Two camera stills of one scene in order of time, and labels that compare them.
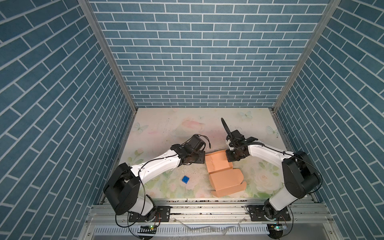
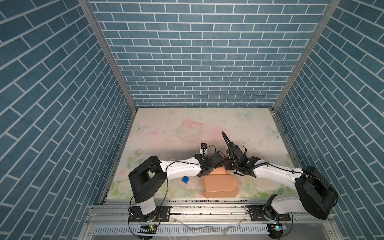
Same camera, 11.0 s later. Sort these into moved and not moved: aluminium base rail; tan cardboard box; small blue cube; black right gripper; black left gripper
Moved: tan cardboard box; black left gripper; black right gripper
Not moved: aluminium base rail; small blue cube
